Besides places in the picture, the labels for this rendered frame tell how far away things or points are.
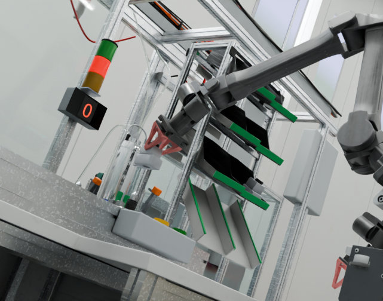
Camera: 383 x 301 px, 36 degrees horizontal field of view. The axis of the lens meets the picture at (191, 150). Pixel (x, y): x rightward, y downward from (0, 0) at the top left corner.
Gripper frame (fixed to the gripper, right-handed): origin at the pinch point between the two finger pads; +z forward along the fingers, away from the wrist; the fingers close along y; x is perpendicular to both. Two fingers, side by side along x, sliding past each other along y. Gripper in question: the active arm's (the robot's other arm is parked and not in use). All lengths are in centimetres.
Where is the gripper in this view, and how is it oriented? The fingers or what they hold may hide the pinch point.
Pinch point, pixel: (152, 150)
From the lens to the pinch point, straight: 165.9
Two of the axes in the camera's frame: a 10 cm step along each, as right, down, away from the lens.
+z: -7.3, 6.6, 2.0
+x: 3.7, 6.2, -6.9
